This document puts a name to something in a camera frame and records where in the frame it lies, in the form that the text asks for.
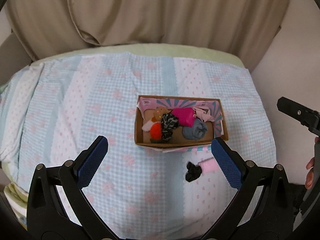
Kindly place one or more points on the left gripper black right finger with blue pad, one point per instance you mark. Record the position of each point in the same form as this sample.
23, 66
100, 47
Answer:
262, 205

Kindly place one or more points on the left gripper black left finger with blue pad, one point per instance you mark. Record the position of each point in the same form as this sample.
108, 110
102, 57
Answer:
57, 206

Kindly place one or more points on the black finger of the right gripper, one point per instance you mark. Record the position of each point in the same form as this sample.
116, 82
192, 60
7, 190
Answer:
306, 116

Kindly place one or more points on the pink fluffy soft item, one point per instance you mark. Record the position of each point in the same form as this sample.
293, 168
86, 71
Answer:
208, 165

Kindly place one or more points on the grey blue fleece sock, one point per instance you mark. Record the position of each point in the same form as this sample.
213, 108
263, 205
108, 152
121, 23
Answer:
196, 132

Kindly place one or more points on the beige pink printed cloth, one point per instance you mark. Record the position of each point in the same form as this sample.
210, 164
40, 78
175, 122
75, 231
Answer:
203, 113

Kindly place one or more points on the magenta zip pouch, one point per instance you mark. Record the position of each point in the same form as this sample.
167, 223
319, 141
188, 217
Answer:
186, 116

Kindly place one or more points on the black printed fabric scrunchie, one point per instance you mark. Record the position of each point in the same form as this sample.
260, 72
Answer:
169, 122

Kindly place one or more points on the orange fluffy pompom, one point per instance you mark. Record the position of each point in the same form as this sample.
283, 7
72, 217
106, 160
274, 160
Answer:
156, 131

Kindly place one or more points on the white fluffy soft item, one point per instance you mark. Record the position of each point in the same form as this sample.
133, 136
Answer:
148, 125

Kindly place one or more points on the brown plush bear toy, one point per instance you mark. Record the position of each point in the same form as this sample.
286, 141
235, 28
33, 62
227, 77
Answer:
158, 113

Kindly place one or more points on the person's right hand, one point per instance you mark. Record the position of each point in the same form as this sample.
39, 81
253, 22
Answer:
309, 176

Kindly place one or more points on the beige curtain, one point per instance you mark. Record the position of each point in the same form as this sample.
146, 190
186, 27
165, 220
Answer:
244, 28

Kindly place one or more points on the pink teal cardboard box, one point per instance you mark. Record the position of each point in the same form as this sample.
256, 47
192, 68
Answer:
147, 104

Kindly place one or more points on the light green mattress sheet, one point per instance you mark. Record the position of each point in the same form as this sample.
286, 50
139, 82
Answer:
154, 49

